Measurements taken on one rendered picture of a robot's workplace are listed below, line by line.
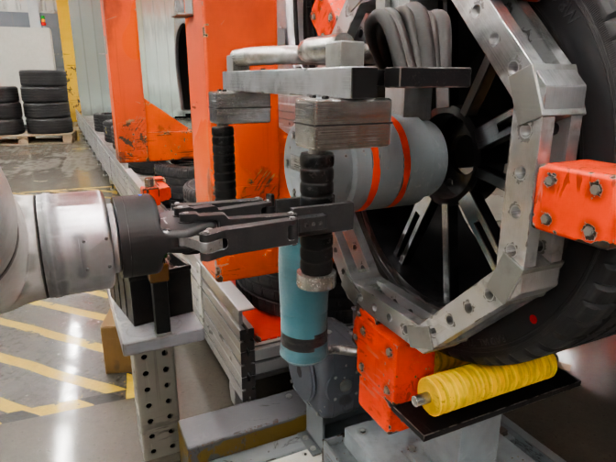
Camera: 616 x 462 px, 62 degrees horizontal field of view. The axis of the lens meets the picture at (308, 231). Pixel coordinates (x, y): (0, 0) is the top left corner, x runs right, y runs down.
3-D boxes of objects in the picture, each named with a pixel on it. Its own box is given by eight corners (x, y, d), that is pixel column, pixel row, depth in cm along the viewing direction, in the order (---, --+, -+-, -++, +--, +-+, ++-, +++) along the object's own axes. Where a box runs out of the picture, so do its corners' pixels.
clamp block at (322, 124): (391, 147, 54) (394, 94, 53) (314, 151, 51) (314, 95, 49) (366, 141, 59) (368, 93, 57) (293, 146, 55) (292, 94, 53)
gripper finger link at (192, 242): (160, 221, 48) (159, 237, 43) (217, 217, 49) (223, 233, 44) (163, 246, 48) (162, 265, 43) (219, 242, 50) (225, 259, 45)
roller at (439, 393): (566, 380, 87) (572, 349, 85) (424, 429, 75) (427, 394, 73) (539, 364, 92) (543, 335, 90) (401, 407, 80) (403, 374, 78)
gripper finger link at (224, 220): (179, 211, 48) (179, 214, 47) (295, 203, 51) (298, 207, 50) (181, 250, 50) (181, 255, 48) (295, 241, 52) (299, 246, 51)
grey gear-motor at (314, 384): (459, 432, 136) (471, 309, 126) (316, 483, 118) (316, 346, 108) (417, 395, 151) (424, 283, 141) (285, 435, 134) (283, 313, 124)
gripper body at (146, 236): (113, 262, 52) (204, 249, 55) (123, 292, 44) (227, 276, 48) (104, 189, 49) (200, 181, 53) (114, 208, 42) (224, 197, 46)
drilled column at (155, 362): (182, 450, 140) (170, 308, 128) (144, 461, 136) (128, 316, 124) (174, 429, 149) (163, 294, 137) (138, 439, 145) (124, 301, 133)
